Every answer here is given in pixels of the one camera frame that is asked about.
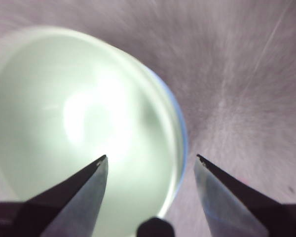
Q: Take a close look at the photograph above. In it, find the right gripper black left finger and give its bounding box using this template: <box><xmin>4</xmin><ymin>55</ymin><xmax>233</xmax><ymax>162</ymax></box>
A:
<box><xmin>14</xmin><ymin>155</ymin><xmax>109</xmax><ymax>237</ymax></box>

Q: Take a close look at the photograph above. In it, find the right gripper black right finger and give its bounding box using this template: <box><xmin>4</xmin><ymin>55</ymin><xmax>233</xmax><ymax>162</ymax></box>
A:
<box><xmin>193</xmin><ymin>154</ymin><xmax>295</xmax><ymax>237</ymax></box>

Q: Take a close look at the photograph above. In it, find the green ribbed bowl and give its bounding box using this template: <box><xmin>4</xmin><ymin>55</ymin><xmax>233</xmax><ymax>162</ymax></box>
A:
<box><xmin>108</xmin><ymin>48</ymin><xmax>185</xmax><ymax>216</ymax></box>
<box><xmin>0</xmin><ymin>26</ymin><xmax>181</xmax><ymax>223</ymax></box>

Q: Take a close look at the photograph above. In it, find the blue ribbed bowl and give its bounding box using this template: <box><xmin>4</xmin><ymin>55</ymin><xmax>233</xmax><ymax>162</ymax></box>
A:
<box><xmin>145</xmin><ymin>68</ymin><xmax>189</xmax><ymax>218</ymax></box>

